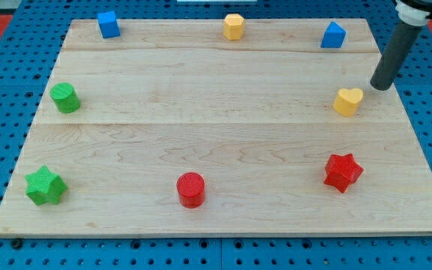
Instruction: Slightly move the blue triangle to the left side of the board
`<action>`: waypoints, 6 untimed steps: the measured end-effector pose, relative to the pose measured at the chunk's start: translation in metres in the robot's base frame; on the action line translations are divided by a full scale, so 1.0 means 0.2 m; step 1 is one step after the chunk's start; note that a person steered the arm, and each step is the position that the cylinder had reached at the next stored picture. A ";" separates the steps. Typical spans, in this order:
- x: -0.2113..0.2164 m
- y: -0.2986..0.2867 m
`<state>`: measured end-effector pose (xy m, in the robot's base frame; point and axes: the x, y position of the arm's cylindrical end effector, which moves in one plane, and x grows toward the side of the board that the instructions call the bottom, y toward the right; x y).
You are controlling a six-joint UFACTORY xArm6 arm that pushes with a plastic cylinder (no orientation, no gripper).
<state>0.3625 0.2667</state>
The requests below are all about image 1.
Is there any white and black rod mount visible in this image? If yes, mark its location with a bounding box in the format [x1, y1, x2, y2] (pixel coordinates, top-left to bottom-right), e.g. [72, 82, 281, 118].
[395, 0, 432, 26]

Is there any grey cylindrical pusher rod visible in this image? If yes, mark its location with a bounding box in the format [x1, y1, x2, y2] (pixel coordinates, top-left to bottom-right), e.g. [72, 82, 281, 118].
[370, 20, 422, 91]

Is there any blue triangle block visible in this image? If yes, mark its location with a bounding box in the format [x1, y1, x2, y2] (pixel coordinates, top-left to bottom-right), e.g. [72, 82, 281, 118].
[320, 22, 347, 48]

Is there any wooden board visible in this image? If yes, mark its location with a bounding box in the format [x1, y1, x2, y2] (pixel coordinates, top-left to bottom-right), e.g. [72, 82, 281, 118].
[0, 19, 432, 239]

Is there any yellow heart block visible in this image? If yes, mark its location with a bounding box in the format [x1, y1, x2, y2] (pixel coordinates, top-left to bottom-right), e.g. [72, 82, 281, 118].
[332, 88, 364, 117]

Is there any red star block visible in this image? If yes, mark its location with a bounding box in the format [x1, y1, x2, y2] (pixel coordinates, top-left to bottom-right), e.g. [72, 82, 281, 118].
[323, 154, 364, 193]

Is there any yellow hexagon block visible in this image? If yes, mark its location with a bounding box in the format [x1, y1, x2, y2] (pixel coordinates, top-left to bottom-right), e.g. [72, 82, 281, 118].
[223, 13, 245, 41]

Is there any red cylinder block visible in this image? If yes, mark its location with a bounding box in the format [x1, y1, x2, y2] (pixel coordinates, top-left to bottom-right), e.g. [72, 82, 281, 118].
[176, 172, 206, 209]

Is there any blue cube block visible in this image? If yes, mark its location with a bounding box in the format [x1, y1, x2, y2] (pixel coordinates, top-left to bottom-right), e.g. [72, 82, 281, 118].
[97, 10, 120, 38]

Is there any green cylinder block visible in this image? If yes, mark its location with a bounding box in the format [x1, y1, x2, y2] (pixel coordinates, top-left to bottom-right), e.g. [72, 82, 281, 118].
[49, 82, 80, 113]

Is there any green star block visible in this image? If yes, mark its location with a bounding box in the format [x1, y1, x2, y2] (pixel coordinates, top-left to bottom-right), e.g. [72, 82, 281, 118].
[25, 165, 68, 206]

